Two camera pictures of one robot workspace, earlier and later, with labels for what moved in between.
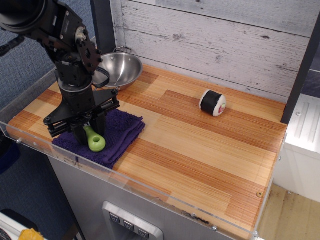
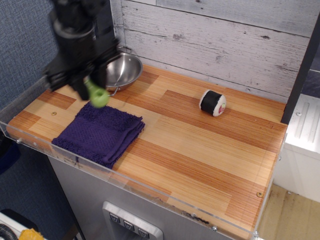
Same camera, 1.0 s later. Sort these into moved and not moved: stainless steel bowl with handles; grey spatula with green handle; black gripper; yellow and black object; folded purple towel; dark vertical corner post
Moved: black gripper; grey spatula with green handle
Not moved: stainless steel bowl with handles; dark vertical corner post; folded purple towel; yellow and black object
